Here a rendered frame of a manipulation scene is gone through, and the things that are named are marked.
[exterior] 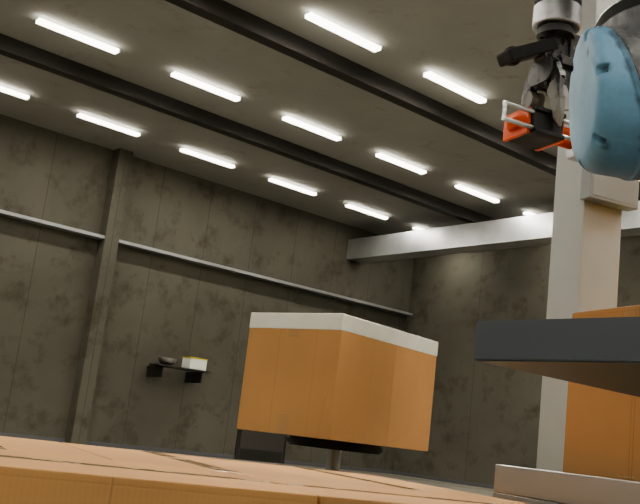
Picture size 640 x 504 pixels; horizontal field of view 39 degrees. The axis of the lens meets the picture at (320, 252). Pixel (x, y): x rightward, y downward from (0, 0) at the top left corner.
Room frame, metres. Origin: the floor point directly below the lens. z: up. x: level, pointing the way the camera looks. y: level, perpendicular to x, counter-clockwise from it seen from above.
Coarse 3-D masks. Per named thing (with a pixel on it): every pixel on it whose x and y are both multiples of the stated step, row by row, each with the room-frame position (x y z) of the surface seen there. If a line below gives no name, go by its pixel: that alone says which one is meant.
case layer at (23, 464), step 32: (0, 448) 1.52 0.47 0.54; (32, 448) 1.65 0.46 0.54; (64, 448) 1.81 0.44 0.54; (96, 448) 2.00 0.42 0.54; (0, 480) 1.12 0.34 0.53; (32, 480) 1.14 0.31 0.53; (64, 480) 1.15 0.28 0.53; (96, 480) 1.17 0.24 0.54; (128, 480) 1.18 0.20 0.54; (160, 480) 1.20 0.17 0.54; (192, 480) 1.27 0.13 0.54; (224, 480) 1.37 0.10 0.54; (256, 480) 1.47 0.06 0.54; (288, 480) 1.59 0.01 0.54; (320, 480) 1.74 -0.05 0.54; (352, 480) 1.92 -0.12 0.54; (384, 480) 2.14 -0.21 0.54
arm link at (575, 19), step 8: (544, 0) 1.59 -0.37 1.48; (552, 0) 1.58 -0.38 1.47; (560, 0) 1.58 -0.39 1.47; (568, 0) 1.58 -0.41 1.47; (536, 8) 1.61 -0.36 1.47; (544, 8) 1.59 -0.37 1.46; (552, 8) 1.58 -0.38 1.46; (560, 8) 1.58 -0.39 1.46; (568, 8) 1.58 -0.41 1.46; (576, 8) 1.59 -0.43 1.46; (536, 16) 1.61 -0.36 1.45; (544, 16) 1.59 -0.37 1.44; (552, 16) 1.58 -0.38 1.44; (560, 16) 1.58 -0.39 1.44; (568, 16) 1.58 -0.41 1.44; (576, 16) 1.59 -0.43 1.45; (536, 24) 1.61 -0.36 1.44; (544, 24) 1.61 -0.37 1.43; (568, 24) 1.60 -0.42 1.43; (576, 24) 1.59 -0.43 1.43; (536, 32) 1.65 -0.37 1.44; (576, 32) 1.63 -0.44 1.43
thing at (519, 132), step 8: (520, 112) 1.59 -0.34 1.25; (528, 112) 1.57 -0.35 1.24; (528, 120) 1.57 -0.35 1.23; (504, 128) 1.64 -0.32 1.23; (520, 128) 1.59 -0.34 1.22; (528, 128) 1.57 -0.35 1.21; (504, 136) 1.63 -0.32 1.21; (512, 136) 1.61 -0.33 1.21; (520, 136) 1.60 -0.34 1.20; (528, 136) 1.60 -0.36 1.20; (536, 136) 1.59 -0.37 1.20; (520, 144) 1.64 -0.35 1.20; (528, 144) 1.64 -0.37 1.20; (536, 144) 1.63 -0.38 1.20; (544, 144) 1.63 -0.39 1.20; (552, 144) 1.62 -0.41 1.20
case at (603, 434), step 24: (576, 312) 1.95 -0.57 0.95; (600, 312) 1.87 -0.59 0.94; (624, 312) 1.80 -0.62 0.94; (576, 384) 1.93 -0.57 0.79; (576, 408) 1.93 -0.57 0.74; (600, 408) 1.86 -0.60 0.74; (624, 408) 1.79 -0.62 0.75; (576, 432) 1.92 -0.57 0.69; (600, 432) 1.85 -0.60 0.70; (624, 432) 1.79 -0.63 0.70; (576, 456) 1.92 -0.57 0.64; (600, 456) 1.85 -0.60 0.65; (624, 456) 1.78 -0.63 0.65
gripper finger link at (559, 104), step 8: (552, 80) 1.58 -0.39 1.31; (552, 88) 1.58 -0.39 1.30; (552, 96) 1.58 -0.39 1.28; (560, 96) 1.56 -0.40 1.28; (568, 96) 1.59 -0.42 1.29; (552, 104) 1.58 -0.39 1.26; (560, 104) 1.56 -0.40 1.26; (568, 104) 1.58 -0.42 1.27; (552, 112) 1.58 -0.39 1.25; (560, 112) 1.57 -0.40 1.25; (560, 120) 1.57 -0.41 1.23
